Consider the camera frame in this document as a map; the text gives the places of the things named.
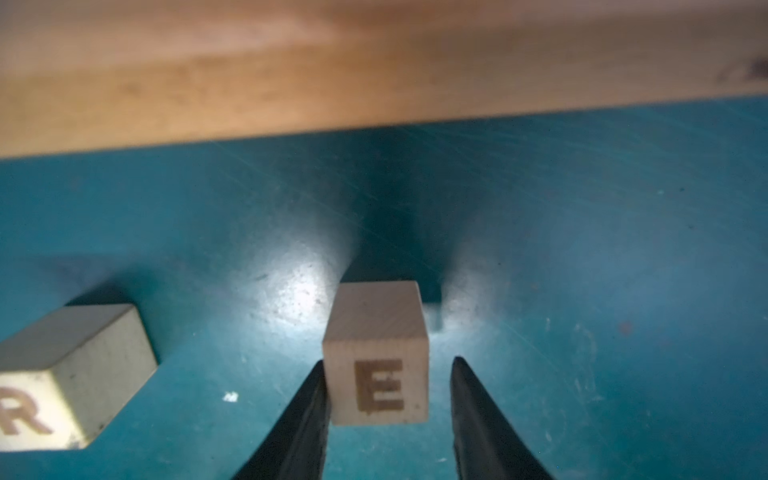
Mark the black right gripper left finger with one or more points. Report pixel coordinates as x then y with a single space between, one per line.
295 448

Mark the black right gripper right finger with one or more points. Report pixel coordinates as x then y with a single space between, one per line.
485 444

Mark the wooden letter block E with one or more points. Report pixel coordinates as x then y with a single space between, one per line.
376 355

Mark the wooden letter block R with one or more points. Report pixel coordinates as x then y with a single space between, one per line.
67 376

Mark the wooden easel stand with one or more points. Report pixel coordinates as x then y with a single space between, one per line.
90 75

